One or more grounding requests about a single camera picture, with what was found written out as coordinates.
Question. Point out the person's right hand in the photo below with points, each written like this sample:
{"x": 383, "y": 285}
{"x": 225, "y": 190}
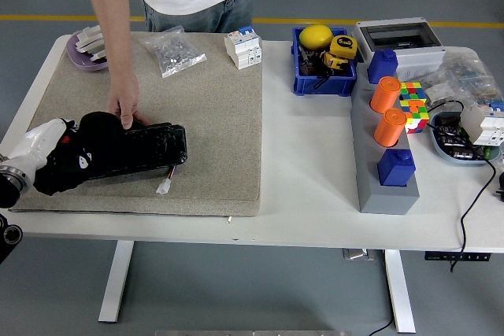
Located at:
{"x": 124, "y": 94}

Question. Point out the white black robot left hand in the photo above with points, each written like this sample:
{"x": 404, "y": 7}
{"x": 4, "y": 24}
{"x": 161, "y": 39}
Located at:
{"x": 35, "y": 141}

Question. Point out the black rag with white print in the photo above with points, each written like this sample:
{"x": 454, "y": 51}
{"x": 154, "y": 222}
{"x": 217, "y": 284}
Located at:
{"x": 63, "y": 174}

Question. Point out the person's right forearm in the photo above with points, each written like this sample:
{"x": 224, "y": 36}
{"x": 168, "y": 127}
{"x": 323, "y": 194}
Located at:
{"x": 114, "y": 37}

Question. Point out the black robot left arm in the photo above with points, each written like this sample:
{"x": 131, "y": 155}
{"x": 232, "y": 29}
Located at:
{"x": 12, "y": 177}

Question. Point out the black table control panel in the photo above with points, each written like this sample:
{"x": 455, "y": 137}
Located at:
{"x": 456, "y": 256}

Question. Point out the purple plastic tray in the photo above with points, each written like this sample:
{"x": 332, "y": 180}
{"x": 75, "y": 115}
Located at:
{"x": 80, "y": 62}

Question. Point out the clear bag of screws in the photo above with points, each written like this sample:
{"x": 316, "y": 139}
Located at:
{"x": 171, "y": 52}

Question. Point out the grey-brown mat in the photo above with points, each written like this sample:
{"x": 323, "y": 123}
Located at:
{"x": 197, "y": 115}

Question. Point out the white table leg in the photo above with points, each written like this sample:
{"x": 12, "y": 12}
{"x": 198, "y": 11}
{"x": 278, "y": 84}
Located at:
{"x": 116, "y": 281}
{"x": 397, "y": 292}

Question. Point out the dark tools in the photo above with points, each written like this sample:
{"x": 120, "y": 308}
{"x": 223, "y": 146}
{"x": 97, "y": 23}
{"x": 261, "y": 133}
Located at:
{"x": 307, "y": 66}

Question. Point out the blue plastic bin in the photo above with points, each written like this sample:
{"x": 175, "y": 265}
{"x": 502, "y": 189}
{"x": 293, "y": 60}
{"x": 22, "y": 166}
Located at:
{"x": 323, "y": 86}

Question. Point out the yellow ball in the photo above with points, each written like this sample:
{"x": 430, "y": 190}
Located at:
{"x": 315, "y": 36}

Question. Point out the small yellow black tool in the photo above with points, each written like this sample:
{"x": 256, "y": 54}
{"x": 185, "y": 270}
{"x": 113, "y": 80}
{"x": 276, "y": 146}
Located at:
{"x": 332, "y": 61}

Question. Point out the yellow black tape measure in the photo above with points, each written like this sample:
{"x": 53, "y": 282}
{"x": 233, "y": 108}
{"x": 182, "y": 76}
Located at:
{"x": 342, "y": 45}

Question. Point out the blue block with knob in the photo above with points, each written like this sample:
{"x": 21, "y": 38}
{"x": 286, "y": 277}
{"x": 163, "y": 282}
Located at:
{"x": 393, "y": 168}
{"x": 382, "y": 66}

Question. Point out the orange cylinder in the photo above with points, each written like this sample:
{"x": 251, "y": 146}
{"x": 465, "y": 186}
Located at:
{"x": 384, "y": 96}
{"x": 390, "y": 127}

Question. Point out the grey block holder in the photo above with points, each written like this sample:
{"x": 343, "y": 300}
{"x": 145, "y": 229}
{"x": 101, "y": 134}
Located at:
{"x": 388, "y": 200}

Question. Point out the colourful puzzle cube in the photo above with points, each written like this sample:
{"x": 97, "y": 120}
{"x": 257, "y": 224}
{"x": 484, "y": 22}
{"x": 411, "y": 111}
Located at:
{"x": 413, "y": 100}

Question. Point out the white grey distribution box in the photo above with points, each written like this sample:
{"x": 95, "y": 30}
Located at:
{"x": 417, "y": 54}

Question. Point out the clear bag of white parts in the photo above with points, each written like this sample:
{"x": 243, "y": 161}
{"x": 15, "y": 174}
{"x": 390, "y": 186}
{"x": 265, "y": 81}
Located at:
{"x": 437, "y": 90}

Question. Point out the light blue tray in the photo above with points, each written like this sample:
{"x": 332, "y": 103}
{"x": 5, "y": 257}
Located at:
{"x": 441, "y": 153}

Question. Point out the black electronic components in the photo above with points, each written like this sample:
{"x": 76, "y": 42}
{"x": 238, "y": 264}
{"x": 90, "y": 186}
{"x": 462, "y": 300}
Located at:
{"x": 453, "y": 135}

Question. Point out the clear bag of blue parts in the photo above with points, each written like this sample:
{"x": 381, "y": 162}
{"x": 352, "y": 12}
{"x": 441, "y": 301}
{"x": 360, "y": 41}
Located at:
{"x": 472, "y": 72}

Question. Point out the white breaker with blue switches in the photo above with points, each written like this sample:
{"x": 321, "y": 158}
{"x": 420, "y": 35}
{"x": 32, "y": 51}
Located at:
{"x": 480, "y": 123}

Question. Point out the black plug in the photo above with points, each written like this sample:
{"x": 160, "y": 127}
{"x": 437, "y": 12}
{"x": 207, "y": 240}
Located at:
{"x": 501, "y": 182}

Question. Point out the white plastic bracket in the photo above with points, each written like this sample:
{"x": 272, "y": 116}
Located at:
{"x": 100, "y": 56}

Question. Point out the white circuit breaker blue switch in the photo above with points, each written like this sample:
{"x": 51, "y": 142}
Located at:
{"x": 242, "y": 50}

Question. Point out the metal bracket under table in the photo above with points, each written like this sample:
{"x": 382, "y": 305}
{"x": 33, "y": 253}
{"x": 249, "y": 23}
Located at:
{"x": 356, "y": 254}

